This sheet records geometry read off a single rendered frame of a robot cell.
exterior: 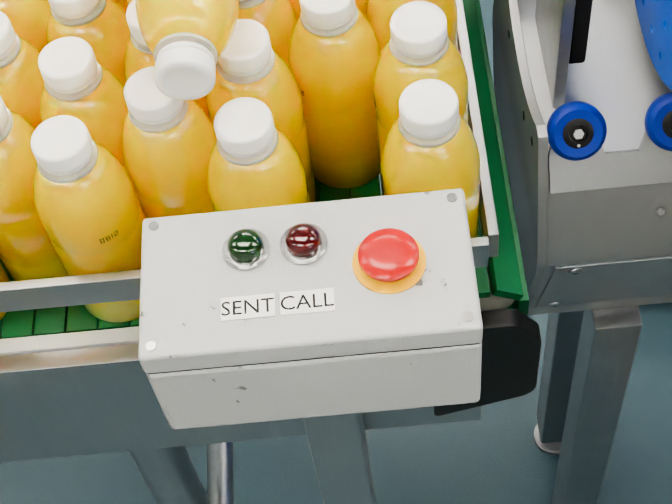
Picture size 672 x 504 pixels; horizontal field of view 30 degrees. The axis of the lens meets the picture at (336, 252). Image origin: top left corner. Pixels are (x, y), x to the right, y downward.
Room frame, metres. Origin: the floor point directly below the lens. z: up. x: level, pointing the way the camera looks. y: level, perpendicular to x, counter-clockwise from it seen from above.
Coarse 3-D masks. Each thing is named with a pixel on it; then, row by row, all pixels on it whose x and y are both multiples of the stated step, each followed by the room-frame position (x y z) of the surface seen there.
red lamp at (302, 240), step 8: (296, 224) 0.43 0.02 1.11; (304, 224) 0.42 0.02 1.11; (288, 232) 0.42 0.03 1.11; (296, 232) 0.42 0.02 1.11; (304, 232) 0.42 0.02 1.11; (312, 232) 0.42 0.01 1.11; (288, 240) 0.41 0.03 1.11; (296, 240) 0.41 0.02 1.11; (304, 240) 0.41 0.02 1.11; (312, 240) 0.41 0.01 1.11; (320, 240) 0.41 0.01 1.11; (288, 248) 0.41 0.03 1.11; (296, 248) 0.41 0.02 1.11; (304, 248) 0.41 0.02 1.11; (312, 248) 0.41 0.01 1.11; (296, 256) 0.41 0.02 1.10; (304, 256) 0.41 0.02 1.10
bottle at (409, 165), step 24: (384, 144) 0.53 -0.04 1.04; (408, 144) 0.51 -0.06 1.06; (432, 144) 0.50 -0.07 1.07; (456, 144) 0.50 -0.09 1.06; (384, 168) 0.51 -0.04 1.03; (408, 168) 0.50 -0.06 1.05; (432, 168) 0.49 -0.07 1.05; (456, 168) 0.49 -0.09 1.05; (384, 192) 0.52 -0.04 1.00; (408, 192) 0.49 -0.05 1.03
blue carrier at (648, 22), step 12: (636, 0) 0.69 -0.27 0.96; (648, 0) 0.66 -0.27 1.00; (660, 0) 0.63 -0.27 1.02; (648, 12) 0.66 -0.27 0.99; (660, 12) 0.63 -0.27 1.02; (648, 24) 0.65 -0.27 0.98; (660, 24) 0.62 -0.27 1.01; (648, 36) 0.65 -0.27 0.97; (660, 36) 0.62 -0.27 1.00; (648, 48) 0.64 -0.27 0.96; (660, 48) 0.61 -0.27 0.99; (660, 60) 0.61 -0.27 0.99; (660, 72) 0.60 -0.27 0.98
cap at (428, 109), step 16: (432, 80) 0.53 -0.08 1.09; (400, 96) 0.53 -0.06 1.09; (416, 96) 0.52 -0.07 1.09; (432, 96) 0.52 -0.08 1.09; (448, 96) 0.52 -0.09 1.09; (400, 112) 0.51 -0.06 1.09; (416, 112) 0.51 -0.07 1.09; (432, 112) 0.51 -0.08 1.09; (448, 112) 0.51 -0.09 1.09; (416, 128) 0.50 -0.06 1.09; (432, 128) 0.50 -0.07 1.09; (448, 128) 0.50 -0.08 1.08
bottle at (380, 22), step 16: (368, 0) 0.66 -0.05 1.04; (384, 0) 0.64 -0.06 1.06; (400, 0) 0.64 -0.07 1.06; (416, 0) 0.64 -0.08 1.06; (432, 0) 0.64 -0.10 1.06; (448, 0) 0.64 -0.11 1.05; (368, 16) 0.65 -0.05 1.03; (384, 16) 0.64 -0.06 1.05; (448, 16) 0.64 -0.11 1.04; (384, 32) 0.64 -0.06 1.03; (448, 32) 0.63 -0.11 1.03
